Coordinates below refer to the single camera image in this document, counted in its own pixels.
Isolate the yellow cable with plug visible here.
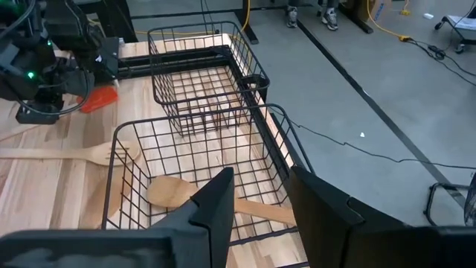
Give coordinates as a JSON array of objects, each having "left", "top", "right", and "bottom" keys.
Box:
[{"left": 366, "top": 0, "right": 413, "bottom": 42}]

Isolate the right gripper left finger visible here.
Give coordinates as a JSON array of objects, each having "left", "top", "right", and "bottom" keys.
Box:
[{"left": 150, "top": 167, "right": 236, "bottom": 268}]

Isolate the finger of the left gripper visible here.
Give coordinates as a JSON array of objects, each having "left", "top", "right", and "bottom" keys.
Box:
[
  {"left": 88, "top": 36, "right": 121, "bottom": 89},
  {"left": 16, "top": 106, "right": 60, "bottom": 126}
]

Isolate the black fan cable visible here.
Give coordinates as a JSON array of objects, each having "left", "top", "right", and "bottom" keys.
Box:
[{"left": 288, "top": 118, "right": 476, "bottom": 170}]

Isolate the black wire basket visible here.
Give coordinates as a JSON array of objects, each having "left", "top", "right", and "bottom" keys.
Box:
[
  {"left": 147, "top": 21, "right": 271, "bottom": 138},
  {"left": 100, "top": 103, "right": 314, "bottom": 268}
]

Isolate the wooden spoon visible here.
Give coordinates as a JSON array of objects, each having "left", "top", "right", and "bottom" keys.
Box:
[{"left": 146, "top": 174, "right": 298, "bottom": 227}]

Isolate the black floor cable bundle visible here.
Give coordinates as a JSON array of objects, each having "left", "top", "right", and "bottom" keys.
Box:
[{"left": 407, "top": 35, "right": 476, "bottom": 89}]

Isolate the yellow extension cable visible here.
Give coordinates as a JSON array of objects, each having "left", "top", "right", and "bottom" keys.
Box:
[{"left": 133, "top": 0, "right": 251, "bottom": 38}]

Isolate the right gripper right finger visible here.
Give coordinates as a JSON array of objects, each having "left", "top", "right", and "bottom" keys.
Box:
[{"left": 288, "top": 166, "right": 414, "bottom": 268}]

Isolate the person's shoe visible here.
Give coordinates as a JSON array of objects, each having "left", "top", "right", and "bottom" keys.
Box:
[
  {"left": 285, "top": 4, "right": 300, "bottom": 29},
  {"left": 321, "top": 7, "right": 340, "bottom": 32}
]

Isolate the black desk leg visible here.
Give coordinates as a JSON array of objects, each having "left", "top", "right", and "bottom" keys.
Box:
[
  {"left": 337, "top": 0, "right": 374, "bottom": 35},
  {"left": 233, "top": 0, "right": 260, "bottom": 45}
]

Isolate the wooden slotted spatula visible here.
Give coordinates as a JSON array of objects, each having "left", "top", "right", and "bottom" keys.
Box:
[{"left": 0, "top": 140, "right": 141, "bottom": 168}]

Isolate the wheeled cart with paper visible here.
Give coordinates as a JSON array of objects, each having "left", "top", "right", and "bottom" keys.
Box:
[{"left": 434, "top": 13, "right": 476, "bottom": 55}]

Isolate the black basket clamp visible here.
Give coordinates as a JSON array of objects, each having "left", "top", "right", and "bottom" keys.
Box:
[{"left": 237, "top": 73, "right": 270, "bottom": 104}]

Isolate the red handled utensil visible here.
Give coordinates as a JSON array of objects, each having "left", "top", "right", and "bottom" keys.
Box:
[{"left": 0, "top": 84, "right": 120, "bottom": 144}]

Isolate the brown cardboard box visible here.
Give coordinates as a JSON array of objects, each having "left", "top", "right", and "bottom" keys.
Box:
[{"left": 347, "top": 0, "right": 392, "bottom": 22}]

